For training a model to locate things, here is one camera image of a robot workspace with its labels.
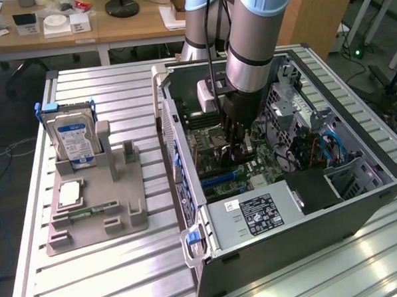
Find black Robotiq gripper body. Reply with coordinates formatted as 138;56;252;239
221;90;264;130

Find CPU socket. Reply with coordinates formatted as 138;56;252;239
206;124;231;152

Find green motherboard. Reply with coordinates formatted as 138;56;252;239
174;96;284;207

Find perforated metal drive cage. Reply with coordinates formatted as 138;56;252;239
259;62;319;142

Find blue expansion slot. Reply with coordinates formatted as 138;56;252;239
199;171;240;189

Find silver chipset heatsink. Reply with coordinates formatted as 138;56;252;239
251;176;271;189

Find black plastic shroud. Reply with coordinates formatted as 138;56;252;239
284;165;344;217

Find grey power supply unit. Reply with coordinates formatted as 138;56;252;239
205;179;306;252

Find white paper stack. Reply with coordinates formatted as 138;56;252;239
158;4;188;31

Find metal disk bay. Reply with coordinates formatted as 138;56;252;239
324;155;385;203

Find wooden cabinet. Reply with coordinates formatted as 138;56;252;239
272;0;362;59

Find black open PC case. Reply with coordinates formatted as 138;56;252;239
150;41;397;297

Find grey parts rack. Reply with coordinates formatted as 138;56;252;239
39;117;151;258

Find black floor stand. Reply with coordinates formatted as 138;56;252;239
366;58;397;114

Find black round lamp base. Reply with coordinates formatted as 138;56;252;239
104;0;142;20

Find hard disk with blue label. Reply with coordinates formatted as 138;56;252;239
35;98;102;173

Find silver CPU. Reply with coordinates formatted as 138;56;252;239
59;181;83;207

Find plain white box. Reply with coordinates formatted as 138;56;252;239
68;13;93;35

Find red packet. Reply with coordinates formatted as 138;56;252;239
72;0;91;13

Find white box with round dish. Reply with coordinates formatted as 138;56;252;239
42;13;73;39

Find black office chair base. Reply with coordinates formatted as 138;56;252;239
0;54;83;97

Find white box with black top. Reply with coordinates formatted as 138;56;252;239
11;12;42;37

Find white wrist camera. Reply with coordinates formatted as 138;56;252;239
196;77;227;115

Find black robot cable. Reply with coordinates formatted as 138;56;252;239
202;0;227;129

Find blue wire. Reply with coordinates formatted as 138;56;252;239
320;132;348;166

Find white desk frame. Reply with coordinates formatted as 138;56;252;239
343;0;397;72

